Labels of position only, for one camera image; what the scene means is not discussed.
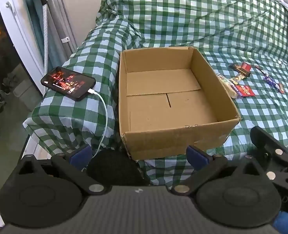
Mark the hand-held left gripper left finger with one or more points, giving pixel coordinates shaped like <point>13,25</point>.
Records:
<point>81,155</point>

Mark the grey curtain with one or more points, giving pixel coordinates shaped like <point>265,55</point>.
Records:
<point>61,17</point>

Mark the red spicy strip packet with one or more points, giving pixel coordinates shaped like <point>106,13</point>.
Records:
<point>246,90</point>

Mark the purple wafer bar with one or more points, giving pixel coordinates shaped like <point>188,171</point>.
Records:
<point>270,81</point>

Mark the white window frame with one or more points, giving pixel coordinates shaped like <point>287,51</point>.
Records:
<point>19,29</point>

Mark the clear nougat packet green label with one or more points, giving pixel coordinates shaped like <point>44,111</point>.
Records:
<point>231,91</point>

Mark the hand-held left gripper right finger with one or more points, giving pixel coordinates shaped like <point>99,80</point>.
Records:
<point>197,156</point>

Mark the black smartphone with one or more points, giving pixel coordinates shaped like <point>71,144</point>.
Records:
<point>68,81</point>

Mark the white curtain clip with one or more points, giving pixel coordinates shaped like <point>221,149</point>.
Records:
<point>64,39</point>

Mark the teal curtain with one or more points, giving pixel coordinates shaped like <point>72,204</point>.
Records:
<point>35,24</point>

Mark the gold candy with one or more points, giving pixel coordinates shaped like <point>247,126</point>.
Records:
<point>239,78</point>

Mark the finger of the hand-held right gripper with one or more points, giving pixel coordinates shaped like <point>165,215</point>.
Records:
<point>268,143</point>
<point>285,224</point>

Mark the grey storage bin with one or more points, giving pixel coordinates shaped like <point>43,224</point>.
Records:
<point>24,95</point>

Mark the brown cardboard box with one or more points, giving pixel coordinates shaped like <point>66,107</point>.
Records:
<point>158,117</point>

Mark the small red packet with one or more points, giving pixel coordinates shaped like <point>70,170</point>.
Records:
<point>245,67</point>

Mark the small brown candy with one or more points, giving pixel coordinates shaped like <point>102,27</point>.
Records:
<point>260,70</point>

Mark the green white checkered blanket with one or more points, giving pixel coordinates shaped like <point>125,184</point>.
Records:
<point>183,17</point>

